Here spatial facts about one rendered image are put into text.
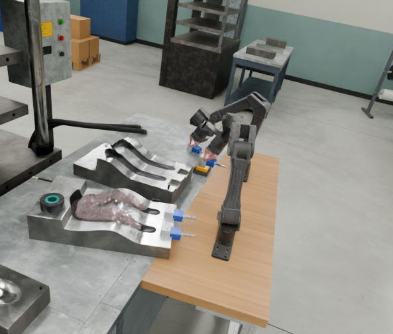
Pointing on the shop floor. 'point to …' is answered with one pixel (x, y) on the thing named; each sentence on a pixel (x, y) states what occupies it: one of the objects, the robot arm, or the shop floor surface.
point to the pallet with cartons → (83, 44)
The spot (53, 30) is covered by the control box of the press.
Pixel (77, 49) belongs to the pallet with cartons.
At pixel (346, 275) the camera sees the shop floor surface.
